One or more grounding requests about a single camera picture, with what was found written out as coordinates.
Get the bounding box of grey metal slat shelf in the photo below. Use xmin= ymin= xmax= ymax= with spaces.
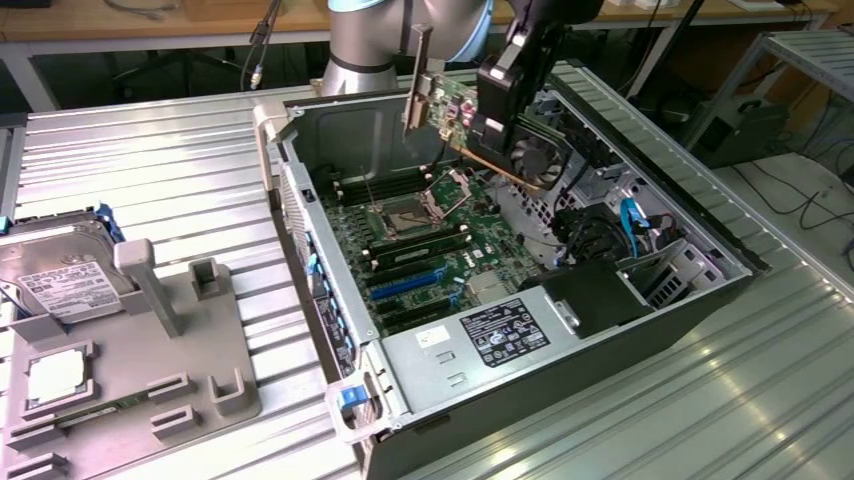
xmin=680 ymin=28 xmax=854 ymax=151

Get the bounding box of blue disk carrier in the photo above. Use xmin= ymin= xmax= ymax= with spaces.
xmin=0 ymin=201 xmax=129 ymax=246

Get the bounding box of silver perforated disk bay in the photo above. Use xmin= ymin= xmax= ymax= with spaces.
xmin=617 ymin=238 xmax=733 ymax=311

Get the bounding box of silver chipset heatsink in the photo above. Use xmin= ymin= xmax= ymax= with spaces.
xmin=466 ymin=276 xmax=517 ymax=302

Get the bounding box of green graphics card black fan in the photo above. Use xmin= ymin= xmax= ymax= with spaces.
xmin=400 ymin=23 xmax=577 ymax=197

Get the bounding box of silver hard disk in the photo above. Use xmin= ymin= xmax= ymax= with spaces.
xmin=0 ymin=222 xmax=129 ymax=324

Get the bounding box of black wire bundle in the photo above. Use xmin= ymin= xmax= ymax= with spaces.
xmin=550 ymin=207 xmax=633 ymax=266

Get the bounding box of green motherboard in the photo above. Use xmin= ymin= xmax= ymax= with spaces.
xmin=319 ymin=164 xmax=560 ymax=337

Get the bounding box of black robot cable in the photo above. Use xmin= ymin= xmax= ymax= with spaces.
xmin=241 ymin=0 xmax=286 ymax=91

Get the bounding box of RAM stick with white label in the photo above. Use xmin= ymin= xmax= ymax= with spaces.
xmin=370 ymin=238 xmax=473 ymax=266

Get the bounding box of black box device with handle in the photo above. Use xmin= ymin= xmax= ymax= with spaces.
xmin=693 ymin=97 xmax=793 ymax=169

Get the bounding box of blue expansion slot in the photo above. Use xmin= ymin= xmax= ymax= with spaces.
xmin=369 ymin=269 xmax=450 ymax=302

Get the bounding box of grey parts rack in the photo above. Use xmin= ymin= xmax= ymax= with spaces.
xmin=0 ymin=238 xmax=266 ymax=480

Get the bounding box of silver CPU chip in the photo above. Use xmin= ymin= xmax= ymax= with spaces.
xmin=25 ymin=349 xmax=94 ymax=401

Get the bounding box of CPU socket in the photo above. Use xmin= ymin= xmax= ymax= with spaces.
xmin=377 ymin=199 xmax=446 ymax=241

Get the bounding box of black RAM slot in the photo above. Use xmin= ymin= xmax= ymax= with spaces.
xmin=333 ymin=172 xmax=426 ymax=194
xmin=339 ymin=185 xmax=430 ymax=207

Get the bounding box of open black PC case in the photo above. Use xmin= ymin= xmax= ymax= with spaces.
xmin=253 ymin=73 xmax=773 ymax=480

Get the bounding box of silver drive cage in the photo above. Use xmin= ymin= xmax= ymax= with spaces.
xmin=497 ymin=82 xmax=646 ymax=271

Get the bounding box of long black expansion slot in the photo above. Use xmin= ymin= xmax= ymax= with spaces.
xmin=365 ymin=259 xmax=442 ymax=287

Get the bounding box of black cable on table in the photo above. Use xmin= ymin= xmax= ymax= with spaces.
xmin=733 ymin=162 xmax=854 ymax=229

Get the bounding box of wooden desk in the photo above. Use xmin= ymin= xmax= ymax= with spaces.
xmin=0 ymin=0 xmax=836 ymax=56

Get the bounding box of blue SATA wire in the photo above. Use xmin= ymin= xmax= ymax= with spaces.
xmin=618 ymin=196 xmax=648 ymax=260

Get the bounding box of silver power supply unit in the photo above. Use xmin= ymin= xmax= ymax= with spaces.
xmin=373 ymin=294 xmax=586 ymax=419

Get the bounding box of green RAM stick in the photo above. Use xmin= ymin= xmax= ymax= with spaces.
xmin=57 ymin=394 xmax=155 ymax=431

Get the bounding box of metal socket cover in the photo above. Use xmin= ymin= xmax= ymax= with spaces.
xmin=424 ymin=167 xmax=477 ymax=224

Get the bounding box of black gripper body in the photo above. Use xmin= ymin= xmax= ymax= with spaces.
xmin=504 ymin=0 xmax=606 ymax=61

